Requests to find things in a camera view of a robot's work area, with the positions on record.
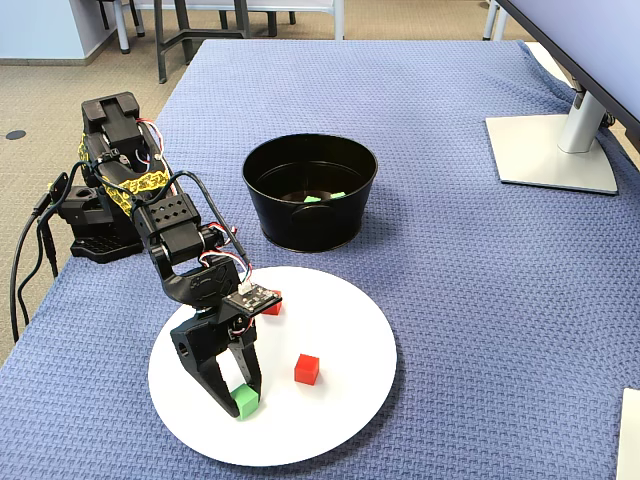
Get black camera circuit board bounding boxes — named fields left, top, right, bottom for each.
left=222, top=282, right=284, bottom=317

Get blue woven tablecloth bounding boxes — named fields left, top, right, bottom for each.
left=0, top=39, right=640, bottom=480

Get thin black hanging cable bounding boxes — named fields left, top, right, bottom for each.
left=39, top=222, right=60, bottom=280

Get black chair legs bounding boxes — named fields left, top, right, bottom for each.
left=96, top=0, right=147, bottom=37
left=218, top=0, right=297, bottom=37

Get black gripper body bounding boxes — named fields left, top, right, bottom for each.
left=169, top=306, right=257, bottom=380

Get dark grey table frame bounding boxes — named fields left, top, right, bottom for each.
left=152, top=0, right=251, bottom=85

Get black metal bucket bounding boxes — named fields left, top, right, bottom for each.
left=241, top=132, right=380, bottom=254

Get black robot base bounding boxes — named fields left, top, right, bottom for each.
left=52, top=172, right=146, bottom=265

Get thick black hanging cable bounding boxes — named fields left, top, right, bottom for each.
left=8, top=214, right=46, bottom=342

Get black camera cable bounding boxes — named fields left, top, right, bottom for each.
left=30, top=159, right=254, bottom=286

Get white flat board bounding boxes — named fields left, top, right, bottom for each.
left=616, top=387, right=640, bottom=480

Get white round plate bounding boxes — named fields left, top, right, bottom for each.
left=147, top=265, right=399, bottom=468

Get light grey table leg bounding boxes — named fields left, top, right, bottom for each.
left=481, top=0, right=510, bottom=41

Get monitor with silver stand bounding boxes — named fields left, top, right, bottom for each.
left=485, top=0, right=640, bottom=196

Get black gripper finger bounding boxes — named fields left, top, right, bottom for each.
left=181, top=362, right=242, bottom=420
left=227, top=339, right=265, bottom=404

